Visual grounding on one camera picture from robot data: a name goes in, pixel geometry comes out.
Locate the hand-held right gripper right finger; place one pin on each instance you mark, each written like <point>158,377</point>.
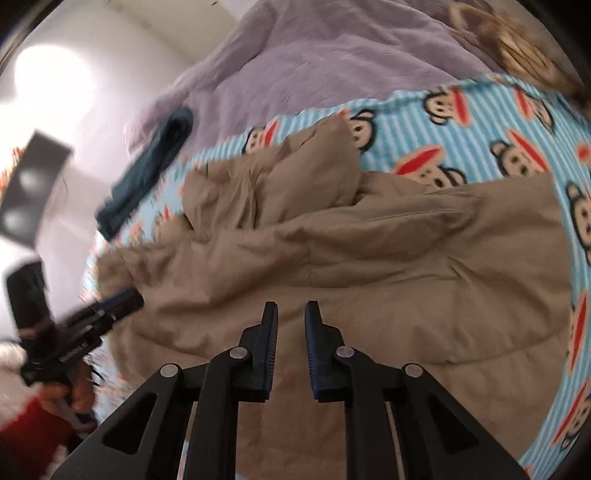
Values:
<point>315,350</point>

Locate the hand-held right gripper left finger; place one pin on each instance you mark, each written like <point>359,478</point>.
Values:
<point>265,350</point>

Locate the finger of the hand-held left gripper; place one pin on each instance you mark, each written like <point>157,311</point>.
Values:
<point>94,323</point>
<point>121,302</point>

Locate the tan puffer jacket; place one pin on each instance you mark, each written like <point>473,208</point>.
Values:
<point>369,277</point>

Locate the person's left forearm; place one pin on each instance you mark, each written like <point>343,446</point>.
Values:
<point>32,438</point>

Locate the person's left hand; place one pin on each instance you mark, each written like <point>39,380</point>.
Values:
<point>81,392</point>

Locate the dark chair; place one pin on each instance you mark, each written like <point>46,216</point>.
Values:
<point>27,295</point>

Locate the dark teal folded cloth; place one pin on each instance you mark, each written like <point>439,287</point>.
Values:
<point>147,170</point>

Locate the black flat screen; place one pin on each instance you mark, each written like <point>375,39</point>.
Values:
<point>34,189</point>

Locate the monkey print striped blanket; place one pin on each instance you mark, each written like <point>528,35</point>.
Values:
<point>438,120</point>

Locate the purple fleece duvet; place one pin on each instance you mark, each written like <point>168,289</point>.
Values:
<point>323,60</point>

